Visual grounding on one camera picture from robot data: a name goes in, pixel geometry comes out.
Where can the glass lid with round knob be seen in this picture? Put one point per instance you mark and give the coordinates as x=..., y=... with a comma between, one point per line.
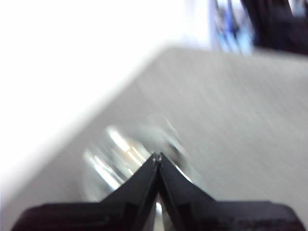
x=120, y=154

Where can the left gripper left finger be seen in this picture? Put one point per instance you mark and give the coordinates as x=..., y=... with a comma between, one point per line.
x=120, y=211

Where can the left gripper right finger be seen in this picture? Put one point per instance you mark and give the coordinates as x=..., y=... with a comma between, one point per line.
x=204, y=214

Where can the blue and white equipment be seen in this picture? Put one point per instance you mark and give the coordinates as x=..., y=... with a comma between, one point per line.
x=228, y=29

